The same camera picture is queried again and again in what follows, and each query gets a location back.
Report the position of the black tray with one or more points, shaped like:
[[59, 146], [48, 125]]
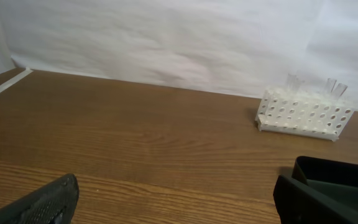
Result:
[[337, 169]]

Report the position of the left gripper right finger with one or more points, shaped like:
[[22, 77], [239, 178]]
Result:
[[303, 205]]

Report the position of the white test tube rack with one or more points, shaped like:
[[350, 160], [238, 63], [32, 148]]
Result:
[[303, 115]]

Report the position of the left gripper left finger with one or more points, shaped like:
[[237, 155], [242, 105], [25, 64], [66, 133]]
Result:
[[45, 202]]

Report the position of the clear test tube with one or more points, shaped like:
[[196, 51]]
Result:
[[291, 82], [330, 85], [339, 91]]

